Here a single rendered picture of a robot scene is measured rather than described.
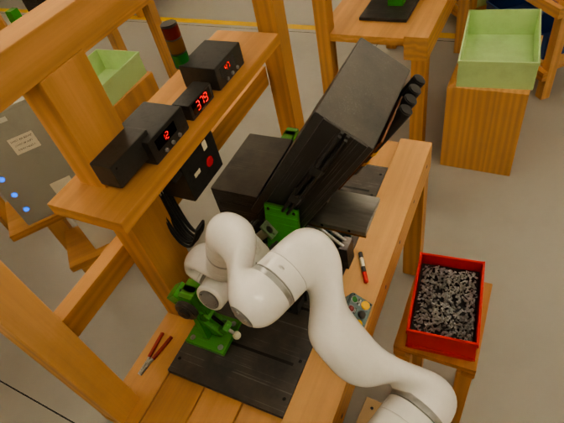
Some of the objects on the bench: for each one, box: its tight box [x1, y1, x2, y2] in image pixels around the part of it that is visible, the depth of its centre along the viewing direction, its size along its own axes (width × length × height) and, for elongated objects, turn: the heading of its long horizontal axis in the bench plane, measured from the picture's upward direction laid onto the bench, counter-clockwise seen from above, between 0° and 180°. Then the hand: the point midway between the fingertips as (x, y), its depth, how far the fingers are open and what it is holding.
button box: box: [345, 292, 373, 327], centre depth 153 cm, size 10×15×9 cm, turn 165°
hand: (263, 233), depth 147 cm, fingers open, 8 cm apart
